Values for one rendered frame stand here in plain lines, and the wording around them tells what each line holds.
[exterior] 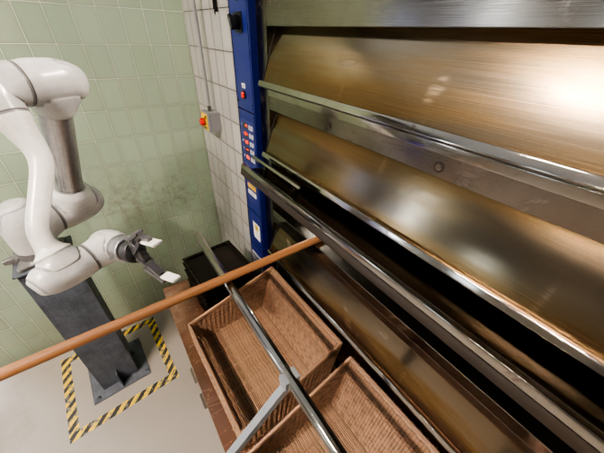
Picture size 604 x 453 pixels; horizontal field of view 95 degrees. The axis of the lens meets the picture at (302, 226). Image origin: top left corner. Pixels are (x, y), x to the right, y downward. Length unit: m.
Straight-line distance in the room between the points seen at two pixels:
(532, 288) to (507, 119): 0.30
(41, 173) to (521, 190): 1.24
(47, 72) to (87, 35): 0.65
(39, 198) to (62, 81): 0.40
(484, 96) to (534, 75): 0.07
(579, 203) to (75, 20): 1.92
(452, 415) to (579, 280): 0.54
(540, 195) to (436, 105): 0.24
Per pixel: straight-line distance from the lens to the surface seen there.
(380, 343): 1.06
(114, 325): 0.96
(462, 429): 1.03
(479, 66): 0.64
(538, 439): 0.90
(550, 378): 0.68
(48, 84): 1.27
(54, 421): 2.41
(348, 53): 0.84
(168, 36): 1.95
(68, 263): 1.12
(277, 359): 0.80
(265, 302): 1.63
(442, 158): 0.65
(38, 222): 1.15
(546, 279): 0.65
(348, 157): 0.85
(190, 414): 2.09
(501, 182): 0.62
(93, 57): 1.90
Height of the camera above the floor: 1.87
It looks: 35 degrees down
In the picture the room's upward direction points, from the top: 2 degrees clockwise
